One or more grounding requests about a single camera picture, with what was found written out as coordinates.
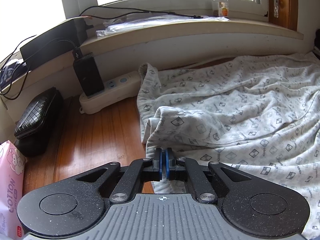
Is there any black folded garment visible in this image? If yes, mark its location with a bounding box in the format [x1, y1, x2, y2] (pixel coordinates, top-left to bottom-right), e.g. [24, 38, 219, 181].
[312, 29, 320, 53]

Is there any pink tissue pack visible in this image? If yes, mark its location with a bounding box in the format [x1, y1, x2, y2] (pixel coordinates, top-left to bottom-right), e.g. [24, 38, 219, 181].
[0, 140, 27, 240]

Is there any black woven pouch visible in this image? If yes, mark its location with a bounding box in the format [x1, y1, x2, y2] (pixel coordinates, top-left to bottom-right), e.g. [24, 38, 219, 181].
[14, 87, 64, 158]

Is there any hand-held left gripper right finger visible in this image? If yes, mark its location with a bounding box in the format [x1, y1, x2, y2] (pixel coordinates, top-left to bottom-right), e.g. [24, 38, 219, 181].
[164, 147, 253, 203]

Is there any clear plastic bag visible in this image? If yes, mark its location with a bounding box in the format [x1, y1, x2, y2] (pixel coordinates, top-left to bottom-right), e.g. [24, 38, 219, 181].
[96, 14, 229, 38]

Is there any beige window sill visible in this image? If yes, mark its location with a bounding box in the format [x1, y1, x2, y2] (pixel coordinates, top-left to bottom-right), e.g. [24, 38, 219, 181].
[0, 17, 304, 93]

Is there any flat black device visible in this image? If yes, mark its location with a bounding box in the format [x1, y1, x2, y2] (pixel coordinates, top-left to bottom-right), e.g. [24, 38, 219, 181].
[19, 17, 87, 70]

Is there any jar with orange label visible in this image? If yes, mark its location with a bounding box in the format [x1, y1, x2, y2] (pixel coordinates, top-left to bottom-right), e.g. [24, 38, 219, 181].
[212, 0, 230, 18]

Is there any blue printed packet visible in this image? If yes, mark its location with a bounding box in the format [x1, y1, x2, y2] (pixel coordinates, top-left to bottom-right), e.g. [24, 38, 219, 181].
[0, 60, 25, 90]

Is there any white power strip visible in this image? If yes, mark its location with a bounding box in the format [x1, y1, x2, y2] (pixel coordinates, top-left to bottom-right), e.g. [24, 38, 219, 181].
[79, 70, 143, 115]

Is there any black power adapter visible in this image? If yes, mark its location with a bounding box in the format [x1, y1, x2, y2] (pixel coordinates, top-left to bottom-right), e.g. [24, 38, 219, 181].
[72, 52, 105, 97]

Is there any brown wooden window frame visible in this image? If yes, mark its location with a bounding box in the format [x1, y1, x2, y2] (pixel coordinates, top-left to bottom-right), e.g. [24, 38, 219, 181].
[267, 0, 299, 32]

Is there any black usb cable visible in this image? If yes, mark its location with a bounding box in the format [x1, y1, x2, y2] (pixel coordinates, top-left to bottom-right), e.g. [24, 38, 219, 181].
[0, 34, 83, 95]

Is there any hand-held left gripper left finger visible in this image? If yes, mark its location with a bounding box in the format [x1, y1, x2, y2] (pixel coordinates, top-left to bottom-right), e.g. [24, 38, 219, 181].
[75, 147, 163, 203]

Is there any white checker-print pajama garment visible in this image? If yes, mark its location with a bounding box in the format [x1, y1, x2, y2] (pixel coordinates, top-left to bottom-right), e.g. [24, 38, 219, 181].
[137, 52, 320, 240]

